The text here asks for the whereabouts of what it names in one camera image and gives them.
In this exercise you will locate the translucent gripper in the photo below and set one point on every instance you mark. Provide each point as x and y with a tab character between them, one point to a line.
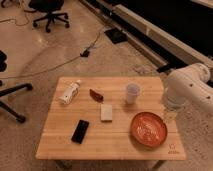
170	113

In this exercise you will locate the white sponge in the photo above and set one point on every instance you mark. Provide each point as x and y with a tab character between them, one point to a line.
106	112

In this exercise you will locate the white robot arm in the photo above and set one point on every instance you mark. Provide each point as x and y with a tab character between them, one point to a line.
187	84

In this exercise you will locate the orange ceramic bowl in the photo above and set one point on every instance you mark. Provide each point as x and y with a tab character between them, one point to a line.
148	129

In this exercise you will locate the red-brown small object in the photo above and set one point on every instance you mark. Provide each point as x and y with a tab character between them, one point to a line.
96	96

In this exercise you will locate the wooden table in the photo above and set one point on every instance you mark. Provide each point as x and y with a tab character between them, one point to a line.
105	140

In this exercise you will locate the black floor mat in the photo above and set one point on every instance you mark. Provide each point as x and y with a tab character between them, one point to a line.
116	36

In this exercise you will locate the black smartphone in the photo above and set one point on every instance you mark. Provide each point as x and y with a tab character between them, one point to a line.
80	131

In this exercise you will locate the white plastic bottle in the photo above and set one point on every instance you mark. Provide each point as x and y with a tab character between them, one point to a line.
70	92

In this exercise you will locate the black office chair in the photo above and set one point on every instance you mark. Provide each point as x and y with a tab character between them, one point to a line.
51	9

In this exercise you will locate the long white rail platform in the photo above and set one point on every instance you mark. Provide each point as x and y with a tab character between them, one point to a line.
178	31

